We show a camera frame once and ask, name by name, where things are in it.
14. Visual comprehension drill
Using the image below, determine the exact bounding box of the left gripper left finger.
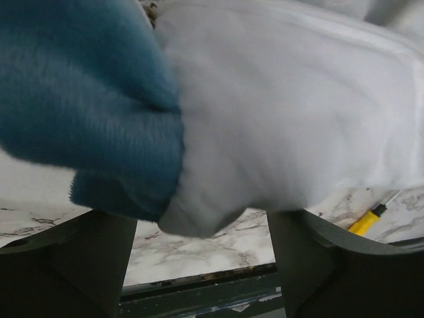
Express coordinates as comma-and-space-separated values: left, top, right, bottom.
1, 211, 137, 317

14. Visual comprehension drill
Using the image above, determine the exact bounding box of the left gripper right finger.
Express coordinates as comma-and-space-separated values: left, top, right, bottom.
267, 210, 423, 318

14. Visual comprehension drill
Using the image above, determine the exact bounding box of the white blue-trimmed pillowcase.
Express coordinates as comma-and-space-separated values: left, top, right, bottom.
0, 0, 424, 238

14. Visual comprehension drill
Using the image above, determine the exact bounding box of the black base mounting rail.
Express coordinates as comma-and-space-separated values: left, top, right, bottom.
117, 264, 286, 318

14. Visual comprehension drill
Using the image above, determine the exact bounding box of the yellow handled screwdriver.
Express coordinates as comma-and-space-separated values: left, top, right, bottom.
348, 190, 403, 236

